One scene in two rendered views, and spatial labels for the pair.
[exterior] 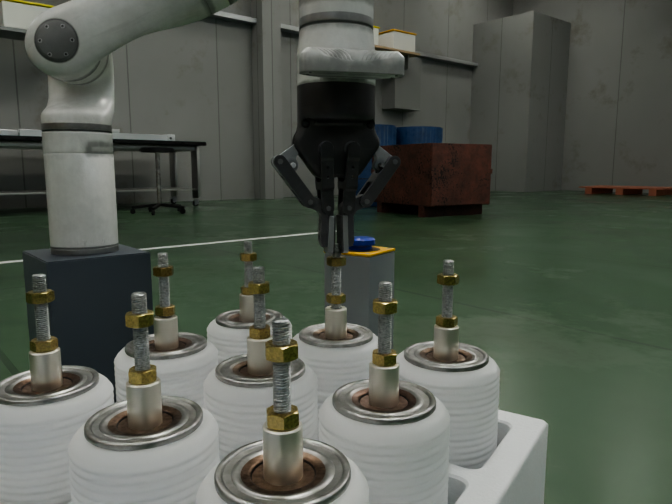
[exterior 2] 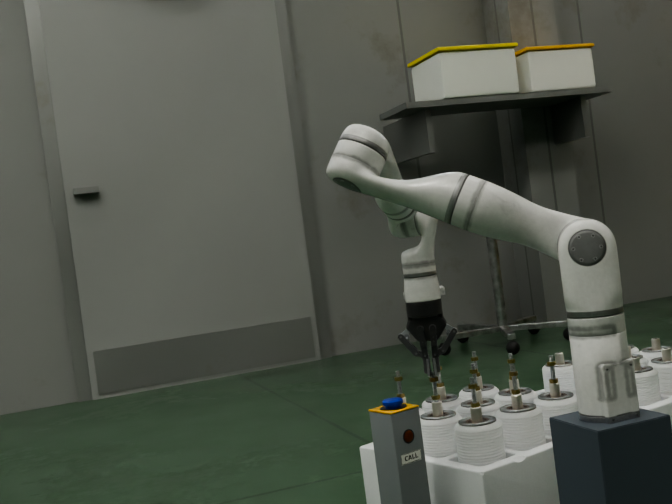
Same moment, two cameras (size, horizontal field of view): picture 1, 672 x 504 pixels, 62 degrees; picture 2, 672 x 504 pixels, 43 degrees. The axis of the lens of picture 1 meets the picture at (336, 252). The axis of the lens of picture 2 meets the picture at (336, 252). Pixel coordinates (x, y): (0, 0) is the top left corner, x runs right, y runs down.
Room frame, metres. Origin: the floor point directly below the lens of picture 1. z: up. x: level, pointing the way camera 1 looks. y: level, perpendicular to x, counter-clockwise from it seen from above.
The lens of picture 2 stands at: (2.30, 0.52, 0.66)
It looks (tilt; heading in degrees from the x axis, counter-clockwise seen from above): 1 degrees down; 202
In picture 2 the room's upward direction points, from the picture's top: 7 degrees counter-clockwise
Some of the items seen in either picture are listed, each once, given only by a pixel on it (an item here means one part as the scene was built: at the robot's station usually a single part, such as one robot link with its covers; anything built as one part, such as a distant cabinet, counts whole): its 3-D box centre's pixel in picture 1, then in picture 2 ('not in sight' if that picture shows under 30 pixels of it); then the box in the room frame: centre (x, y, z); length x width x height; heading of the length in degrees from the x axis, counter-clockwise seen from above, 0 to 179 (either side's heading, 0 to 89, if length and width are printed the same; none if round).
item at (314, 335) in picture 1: (335, 335); (438, 415); (0.55, 0.00, 0.25); 0.08 x 0.08 x 0.01
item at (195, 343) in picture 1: (166, 346); (517, 408); (0.52, 0.16, 0.25); 0.08 x 0.08 x 0.01
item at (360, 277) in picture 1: (358, 363); (404, 488); (0.74, -0.03, 0.16); 0.07 x 0.07 x 0.31; 57
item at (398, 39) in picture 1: (395, 43); not in sight; (9.22, -0.94, 2.38); 0.52 x 0.44 x 0.29; 131
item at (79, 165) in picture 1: (81, 193); (601, 365); (0.82, 0.37, 0.39); 0.09 x 0.09 x 0.17; 41
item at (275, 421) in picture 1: (282, 416); not in sight; (0.29, 0.03, 0.29); 0.02 x 0.02 x 0.01; 70
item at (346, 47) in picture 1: (340, 49); (421, 285); (0.54, 0.00, 0.53); 0.11 x 0.09 x 0.06; 13
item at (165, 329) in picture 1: (166, 333); (517, 402); (0.52, 0.16, 0.26); 0.02 x 0.02 x 0.03
